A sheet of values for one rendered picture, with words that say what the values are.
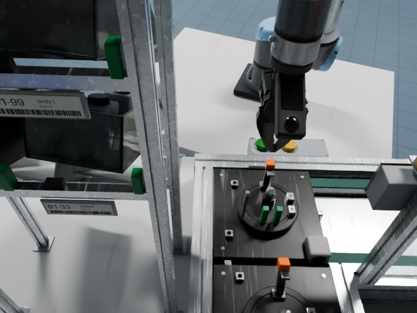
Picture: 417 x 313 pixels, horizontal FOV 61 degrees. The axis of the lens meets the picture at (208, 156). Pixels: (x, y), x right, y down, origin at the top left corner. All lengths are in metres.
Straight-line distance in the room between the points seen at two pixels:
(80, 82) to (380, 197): 0.47
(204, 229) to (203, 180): 0.14
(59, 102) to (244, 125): 0.90
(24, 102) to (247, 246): 0.55
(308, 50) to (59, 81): 0.37
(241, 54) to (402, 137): 1.54
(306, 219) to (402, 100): 2.33
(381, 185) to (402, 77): 2.78
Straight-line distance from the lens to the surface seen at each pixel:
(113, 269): 0.89
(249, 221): 0.79
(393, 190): 0.61
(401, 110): 2.99
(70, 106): 0.34
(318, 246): 0.79
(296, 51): 0.57
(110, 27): 0.37
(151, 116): 0.33
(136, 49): 0.30
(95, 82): 0.32
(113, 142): 0.44
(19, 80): 0.35
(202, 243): 0.79
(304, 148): 1.00
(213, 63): 1.47
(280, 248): 0.79
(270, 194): 0.77
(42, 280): 0.93
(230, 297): 0.73
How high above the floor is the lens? 1.65
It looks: 47 degrees down
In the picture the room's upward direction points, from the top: 3 degrees clockwise
